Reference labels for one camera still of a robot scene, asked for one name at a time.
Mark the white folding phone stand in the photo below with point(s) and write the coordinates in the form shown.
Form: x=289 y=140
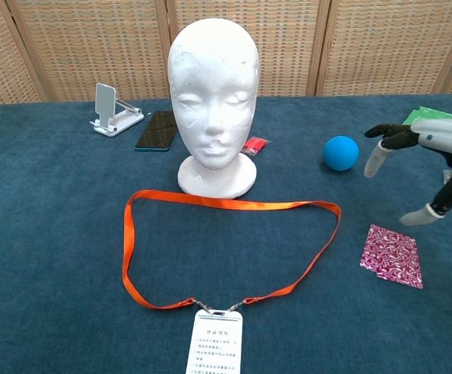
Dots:
x=105 y=99

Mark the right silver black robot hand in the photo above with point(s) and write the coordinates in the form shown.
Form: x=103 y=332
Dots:
x=444 y=136

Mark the blue ball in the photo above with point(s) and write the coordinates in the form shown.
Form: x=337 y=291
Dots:
x=341 y=154

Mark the small red packet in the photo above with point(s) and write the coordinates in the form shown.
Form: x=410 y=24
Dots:
x=254 y=145

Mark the white ID badge card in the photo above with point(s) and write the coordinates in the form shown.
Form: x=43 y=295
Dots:
x=214 y=343

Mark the black smartphone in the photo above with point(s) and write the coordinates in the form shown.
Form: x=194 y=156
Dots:
x=156 y=130

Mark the green foil packet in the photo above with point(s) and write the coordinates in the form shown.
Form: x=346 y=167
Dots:
x=424 y=114

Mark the magenta white patterned packet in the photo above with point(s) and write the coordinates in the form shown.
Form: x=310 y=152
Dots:
x=389 y=253

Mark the woven wooden folding screen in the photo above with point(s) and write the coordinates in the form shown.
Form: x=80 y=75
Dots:
x=93 y=46

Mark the white foam mannequin head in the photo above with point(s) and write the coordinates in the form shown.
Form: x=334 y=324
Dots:
x=210 y=78

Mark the blue table cloth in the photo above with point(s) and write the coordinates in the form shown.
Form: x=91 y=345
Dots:
x=54 y=233

